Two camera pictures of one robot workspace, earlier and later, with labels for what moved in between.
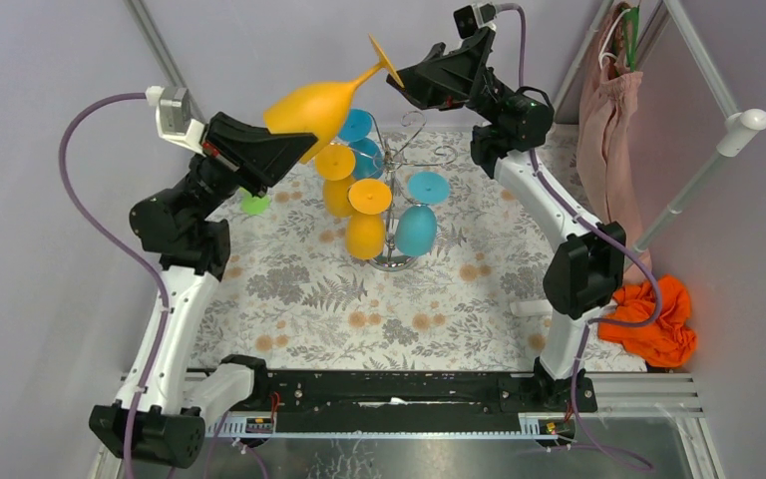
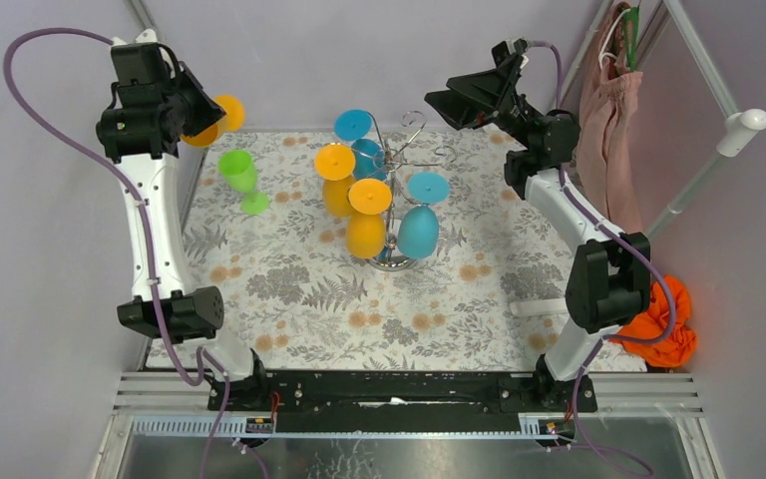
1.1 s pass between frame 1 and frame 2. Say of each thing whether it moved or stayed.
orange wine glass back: moved
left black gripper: moved
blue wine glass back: stayed
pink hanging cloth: stayed
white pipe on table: stayed
